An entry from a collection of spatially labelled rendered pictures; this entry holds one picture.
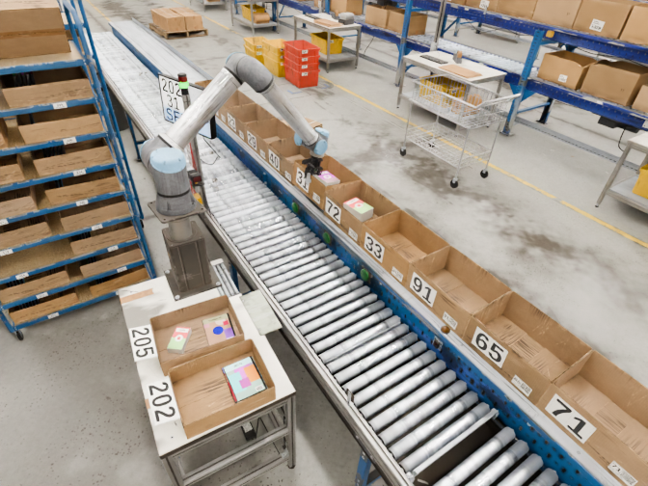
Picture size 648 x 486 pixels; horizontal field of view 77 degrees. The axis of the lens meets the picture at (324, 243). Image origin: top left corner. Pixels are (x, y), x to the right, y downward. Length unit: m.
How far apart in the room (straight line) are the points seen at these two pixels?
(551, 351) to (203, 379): 1.56
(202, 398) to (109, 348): 1.45
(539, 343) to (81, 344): 2.84
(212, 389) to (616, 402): 1.67
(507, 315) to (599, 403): 0.50
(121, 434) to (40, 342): 1.01
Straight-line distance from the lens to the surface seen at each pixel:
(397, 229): 2.55
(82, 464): 2.86
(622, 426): 2.09
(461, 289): 2.27
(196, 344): 2.11
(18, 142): 2.88
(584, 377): 2.14
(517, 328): 2.19
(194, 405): 1.93
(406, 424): 1.89
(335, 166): 2.95
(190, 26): 11.27
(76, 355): 3.32
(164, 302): 2.35
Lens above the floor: 2.38
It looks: 39 degrees down
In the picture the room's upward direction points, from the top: 3 degrees clockwise
